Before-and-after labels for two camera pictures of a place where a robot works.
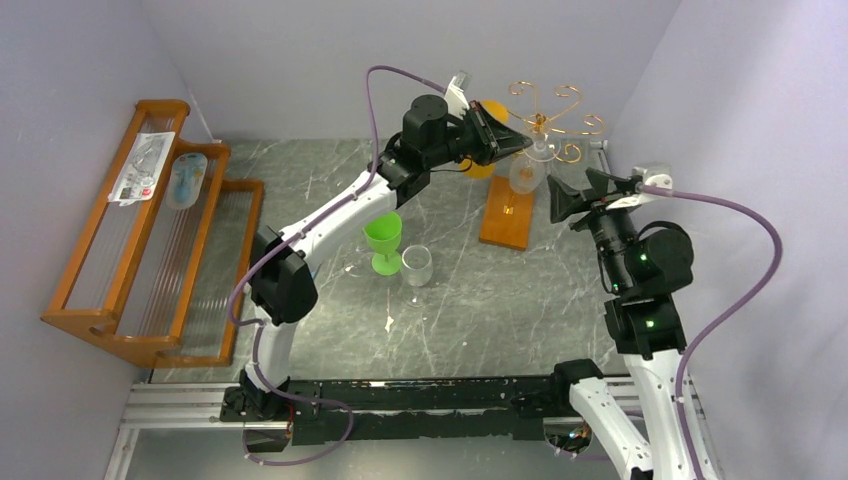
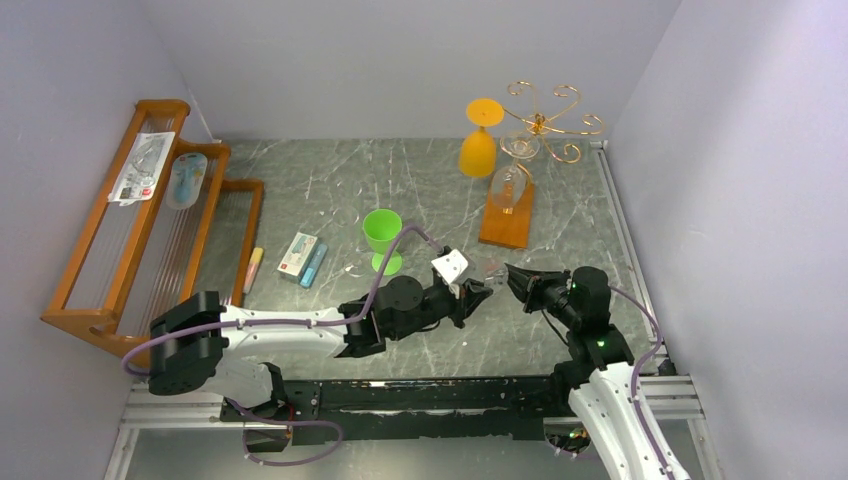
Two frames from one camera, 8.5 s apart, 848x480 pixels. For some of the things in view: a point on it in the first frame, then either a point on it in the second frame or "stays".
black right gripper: (597, 203) → (536, 292)
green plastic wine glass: (383, 233) stays
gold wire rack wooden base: (506, 212) stays
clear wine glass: (527, 170) → (508, 183)
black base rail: (435, 408) stays
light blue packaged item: (186, 177) stays
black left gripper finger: (501, 139) → (474, 293)
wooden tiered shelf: (157, 271) stays
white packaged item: (141, 171) stays
